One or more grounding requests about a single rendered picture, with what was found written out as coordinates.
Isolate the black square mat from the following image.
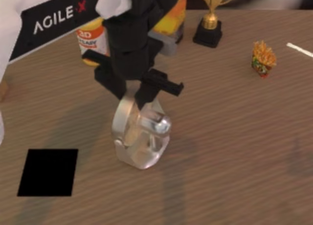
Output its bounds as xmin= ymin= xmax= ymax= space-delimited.
xmin=16 ymin=148 xmax=79 ymax=197

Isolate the gold trophy on black base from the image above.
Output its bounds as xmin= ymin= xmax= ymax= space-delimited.
xmin=192 ymin=0 xmax=236 ymax=48

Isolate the toy french fries carton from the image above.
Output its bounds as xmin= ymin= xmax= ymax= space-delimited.
xmin=251 ymin=40 xmax=277 ymax=79

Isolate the grey box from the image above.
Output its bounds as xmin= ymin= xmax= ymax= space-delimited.
xmin=147 ymin=26 xmax=184 ymax=56

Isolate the clear plastic tape dispenser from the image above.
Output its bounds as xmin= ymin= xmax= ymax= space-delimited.
xmin=111 ymin=91 xmax=172 ymax=171

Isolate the white tape strip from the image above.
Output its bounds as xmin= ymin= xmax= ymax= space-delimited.
xmin=286 ymin=42 xmax=313 ymax=58

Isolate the orange yellow carton box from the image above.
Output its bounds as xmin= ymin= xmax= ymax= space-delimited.
xmin=153 ymin=0 xmax=188 ymax=35

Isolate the orange and white bottle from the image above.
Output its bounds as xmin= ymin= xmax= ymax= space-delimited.
xmin=76 ymin=17 xmax=111 ymax=67

